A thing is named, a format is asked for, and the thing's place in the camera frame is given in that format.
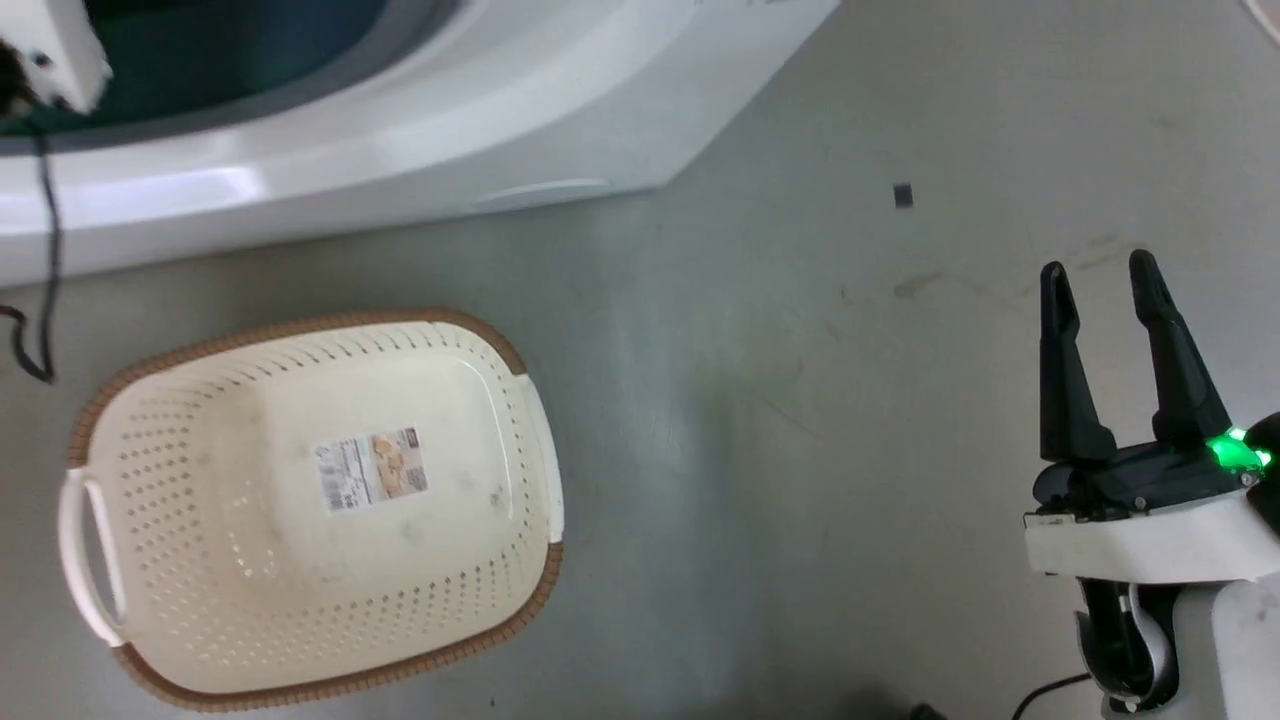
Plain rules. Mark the white washing machine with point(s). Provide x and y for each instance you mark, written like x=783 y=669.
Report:
x=420 y=140

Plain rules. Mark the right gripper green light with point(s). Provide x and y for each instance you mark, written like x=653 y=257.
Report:
x=1150 y=530

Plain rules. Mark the printed label sticker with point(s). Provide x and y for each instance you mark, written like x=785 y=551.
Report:
x=372 y=470

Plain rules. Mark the small black floor marker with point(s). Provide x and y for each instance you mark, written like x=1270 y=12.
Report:
x=903 y=195

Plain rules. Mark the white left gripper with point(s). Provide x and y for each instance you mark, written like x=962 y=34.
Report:
x=55 y=45

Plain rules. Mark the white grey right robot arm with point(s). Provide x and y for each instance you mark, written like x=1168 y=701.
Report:
x=1210 y=650

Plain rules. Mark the cream perforated laundry basket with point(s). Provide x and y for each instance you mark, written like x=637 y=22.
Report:
x=300 y=590

